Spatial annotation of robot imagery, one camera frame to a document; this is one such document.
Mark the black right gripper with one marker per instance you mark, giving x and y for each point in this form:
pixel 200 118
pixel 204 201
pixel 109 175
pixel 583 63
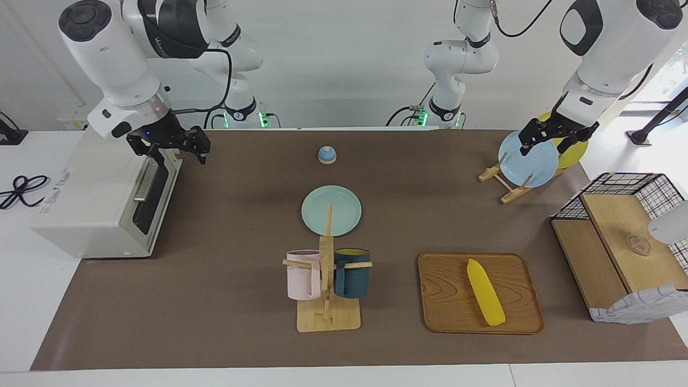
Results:
pixel 166 134

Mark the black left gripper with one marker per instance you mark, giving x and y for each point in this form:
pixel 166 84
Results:
pixel 559 129

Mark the yellow corn cob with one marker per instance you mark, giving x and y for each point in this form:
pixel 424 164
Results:
pixel 485 293

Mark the mint green plate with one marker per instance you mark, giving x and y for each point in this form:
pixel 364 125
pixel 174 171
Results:
pixel 344 209

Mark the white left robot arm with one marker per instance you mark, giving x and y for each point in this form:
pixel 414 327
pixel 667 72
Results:
pixel 607 48

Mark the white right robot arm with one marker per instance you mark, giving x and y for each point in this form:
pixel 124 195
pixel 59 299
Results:
pixel 107 59

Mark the white toaster oven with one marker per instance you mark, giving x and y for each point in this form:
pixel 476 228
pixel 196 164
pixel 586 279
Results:
pixel 86 199

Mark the light blue plate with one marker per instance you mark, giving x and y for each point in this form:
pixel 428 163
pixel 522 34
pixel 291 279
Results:
pixel 529 166

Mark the yellow plate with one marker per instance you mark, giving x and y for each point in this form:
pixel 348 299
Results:
pixel 572 156

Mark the wooden plate rack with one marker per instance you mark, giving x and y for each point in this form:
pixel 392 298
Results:
pixel 510 194

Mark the wooden shelf insert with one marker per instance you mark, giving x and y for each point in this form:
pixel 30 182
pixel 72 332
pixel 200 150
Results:
pixel 618 220

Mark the black stand leg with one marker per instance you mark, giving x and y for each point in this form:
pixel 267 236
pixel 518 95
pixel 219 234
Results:
pixel 658 119

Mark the clear glass piece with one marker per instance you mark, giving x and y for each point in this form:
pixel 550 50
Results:
pixel 638 245

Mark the white rounded cylinder object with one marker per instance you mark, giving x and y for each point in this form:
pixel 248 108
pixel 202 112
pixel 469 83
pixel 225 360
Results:
pixel 672 223

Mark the brown table mat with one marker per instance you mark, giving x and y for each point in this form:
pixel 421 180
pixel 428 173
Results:
pixel 242 301

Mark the pink mug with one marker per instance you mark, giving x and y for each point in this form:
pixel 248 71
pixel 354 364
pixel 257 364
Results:
pixel 301 277

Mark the wooden serving tray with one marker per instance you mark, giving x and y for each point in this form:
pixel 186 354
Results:
pixel 446 295

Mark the white checkered cloth liner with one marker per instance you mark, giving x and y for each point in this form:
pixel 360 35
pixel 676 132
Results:
pixel 639 309

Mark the dark teal mug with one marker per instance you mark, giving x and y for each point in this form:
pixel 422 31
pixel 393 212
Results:
pixel 355 277

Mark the wooden mug holder stand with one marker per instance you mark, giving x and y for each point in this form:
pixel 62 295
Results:
pixel 328 320

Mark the white wall socket box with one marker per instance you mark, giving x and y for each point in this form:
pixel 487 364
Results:
pixel 72 124

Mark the black clamp mount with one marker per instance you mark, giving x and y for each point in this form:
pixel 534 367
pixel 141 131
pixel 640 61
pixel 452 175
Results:
pixel 12 137

